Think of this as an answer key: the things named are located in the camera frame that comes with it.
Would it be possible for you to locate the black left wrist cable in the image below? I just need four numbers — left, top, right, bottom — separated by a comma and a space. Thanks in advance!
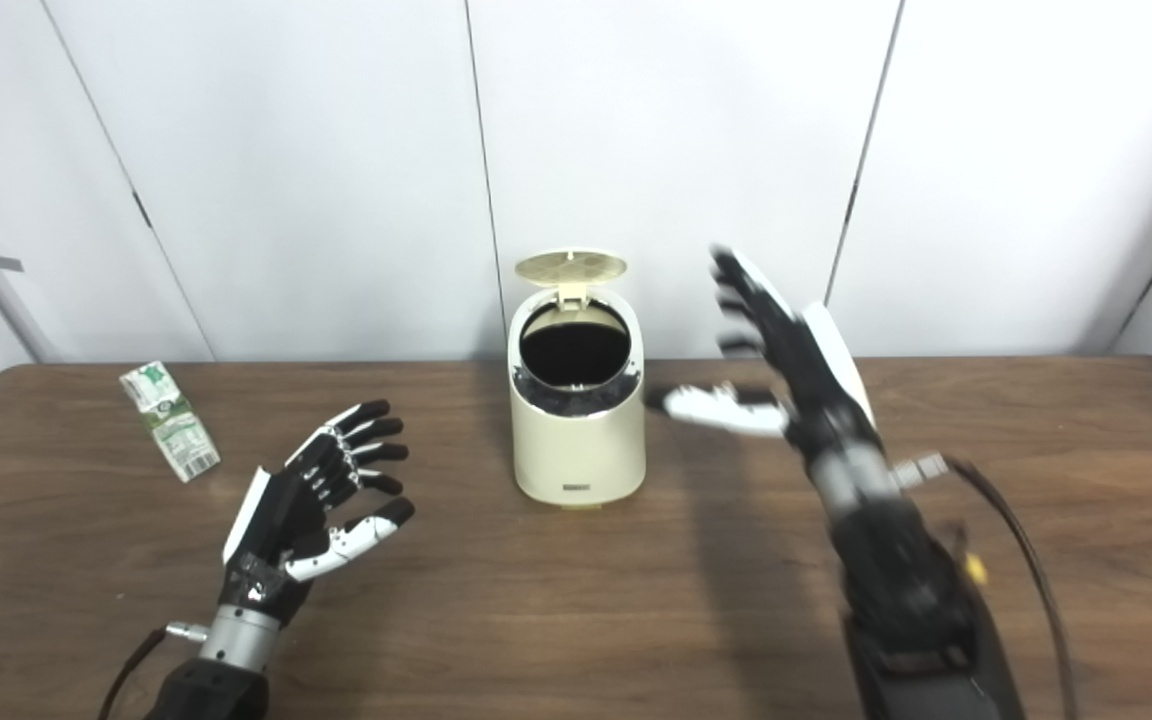
98, 621, 209, 720

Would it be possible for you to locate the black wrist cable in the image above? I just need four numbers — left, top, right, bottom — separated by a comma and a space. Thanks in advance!
891, 452, 1079, 720
98, 621, 209, 720

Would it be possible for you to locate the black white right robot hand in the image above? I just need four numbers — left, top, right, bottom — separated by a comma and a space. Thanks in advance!
646, 245, 882, 471

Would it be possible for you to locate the green white milk carton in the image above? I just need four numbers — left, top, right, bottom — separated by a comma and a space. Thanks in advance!
119, 361, 221, 483

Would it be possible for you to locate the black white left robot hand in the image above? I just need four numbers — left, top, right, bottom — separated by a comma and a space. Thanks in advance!
219, 400, 415, 626

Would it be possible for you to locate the cream round bin lid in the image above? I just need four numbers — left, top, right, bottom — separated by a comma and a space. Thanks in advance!
515, 250, 628, 307

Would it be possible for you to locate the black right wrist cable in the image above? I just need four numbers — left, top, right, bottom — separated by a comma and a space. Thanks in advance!
891, 452, 1079, 720

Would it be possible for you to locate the cream-colored bin body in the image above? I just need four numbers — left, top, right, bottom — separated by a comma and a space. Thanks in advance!
507, 288, 647, 513

